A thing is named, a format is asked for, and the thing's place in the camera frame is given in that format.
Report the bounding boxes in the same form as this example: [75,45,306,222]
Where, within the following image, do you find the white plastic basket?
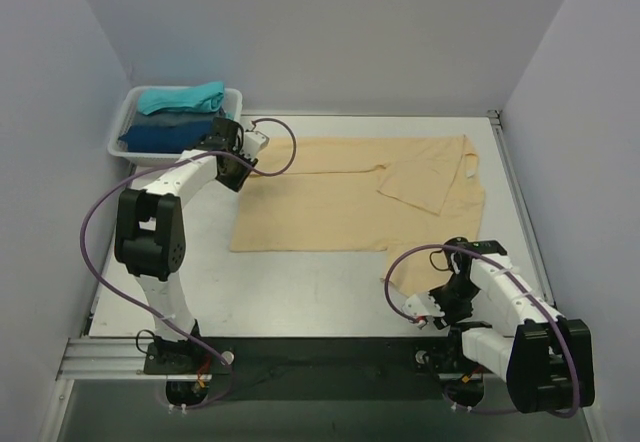
[106,85,246,167]

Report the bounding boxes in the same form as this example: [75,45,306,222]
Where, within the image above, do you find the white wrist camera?
[402,292,448,330]
[241,121,270,160]

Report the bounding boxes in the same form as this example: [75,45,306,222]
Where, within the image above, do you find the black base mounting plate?
[142,335,504,403]

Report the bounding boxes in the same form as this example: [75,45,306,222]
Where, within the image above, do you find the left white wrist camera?
[241,121,270,160]

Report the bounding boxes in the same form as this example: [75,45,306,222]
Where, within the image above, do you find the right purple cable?
[383,243,584,419]

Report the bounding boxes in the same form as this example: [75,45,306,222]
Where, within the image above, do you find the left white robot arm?
[114,118,269,373]

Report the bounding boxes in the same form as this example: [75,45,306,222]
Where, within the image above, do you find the grey folded t shirt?
[131,112,214,127]

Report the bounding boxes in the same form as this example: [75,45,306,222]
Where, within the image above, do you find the cream yellow t shirt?
[228,133,487,308]

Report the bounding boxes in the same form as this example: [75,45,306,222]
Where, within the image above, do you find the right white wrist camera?
[402,292,448,330]

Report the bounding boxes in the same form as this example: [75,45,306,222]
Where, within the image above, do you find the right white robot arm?
[428,237,595,414]

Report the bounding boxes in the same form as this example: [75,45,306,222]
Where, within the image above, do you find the teal folded t shirt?
[136,81,243,116]

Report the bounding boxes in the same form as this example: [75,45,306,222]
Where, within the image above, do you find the aluminium front rail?
[55,336,595,381]

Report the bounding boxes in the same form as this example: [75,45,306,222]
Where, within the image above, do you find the dark blue folded t shirt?
[118,120,213,154]

